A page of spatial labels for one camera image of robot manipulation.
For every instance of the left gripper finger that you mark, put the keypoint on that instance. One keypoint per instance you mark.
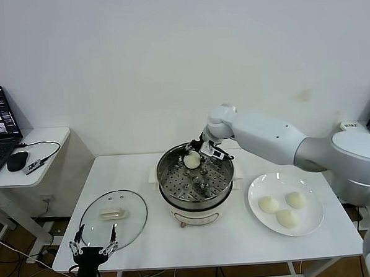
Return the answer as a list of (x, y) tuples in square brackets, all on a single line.
[(77, 242), (112, 240)]

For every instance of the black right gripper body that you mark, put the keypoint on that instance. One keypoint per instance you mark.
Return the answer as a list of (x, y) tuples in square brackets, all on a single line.
[(203, 140)]

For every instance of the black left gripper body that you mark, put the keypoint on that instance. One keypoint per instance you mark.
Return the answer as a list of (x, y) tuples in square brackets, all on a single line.
[(87, 261)]

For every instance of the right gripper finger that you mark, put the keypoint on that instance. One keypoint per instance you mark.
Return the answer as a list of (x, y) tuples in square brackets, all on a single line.
[(191, 147), (203, 159)]

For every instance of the white steamed baozi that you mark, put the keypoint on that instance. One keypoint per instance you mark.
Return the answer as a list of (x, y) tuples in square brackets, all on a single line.
[(268, 205), (287, 219), (296, 200), (190, 161)]

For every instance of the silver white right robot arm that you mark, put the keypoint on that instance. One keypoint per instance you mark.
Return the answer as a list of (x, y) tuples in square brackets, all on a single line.
[(265, 134)]

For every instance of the perforated steel steamer basket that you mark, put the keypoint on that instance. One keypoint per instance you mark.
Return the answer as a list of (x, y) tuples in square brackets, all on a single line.
[(171, 176)]

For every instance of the cream electric cooker pot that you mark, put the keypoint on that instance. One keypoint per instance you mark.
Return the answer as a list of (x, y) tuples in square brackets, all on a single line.
[(195, 215)]

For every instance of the grey usb hub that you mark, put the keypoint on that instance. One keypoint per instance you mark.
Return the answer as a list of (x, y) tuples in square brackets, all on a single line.
[(34, 167)]

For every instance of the black computer mouse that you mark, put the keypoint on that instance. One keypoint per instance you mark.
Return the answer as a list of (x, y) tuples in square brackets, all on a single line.
[(17, 161)]

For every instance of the white side table with mouse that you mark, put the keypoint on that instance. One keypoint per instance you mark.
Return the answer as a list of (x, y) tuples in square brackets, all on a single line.
[(48, 136)]

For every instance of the white round plate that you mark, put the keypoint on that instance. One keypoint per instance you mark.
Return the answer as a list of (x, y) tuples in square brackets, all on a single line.
[(313, 212)]

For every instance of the white side table with label box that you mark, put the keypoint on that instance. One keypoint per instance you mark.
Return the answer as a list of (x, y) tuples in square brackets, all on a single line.
[(363, 129)]

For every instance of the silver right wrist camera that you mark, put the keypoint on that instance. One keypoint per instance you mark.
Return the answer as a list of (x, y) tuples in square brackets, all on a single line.
[(212, 150)]

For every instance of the white wall socket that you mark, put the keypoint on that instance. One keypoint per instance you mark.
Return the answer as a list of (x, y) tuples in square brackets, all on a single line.
[(49, 199)]

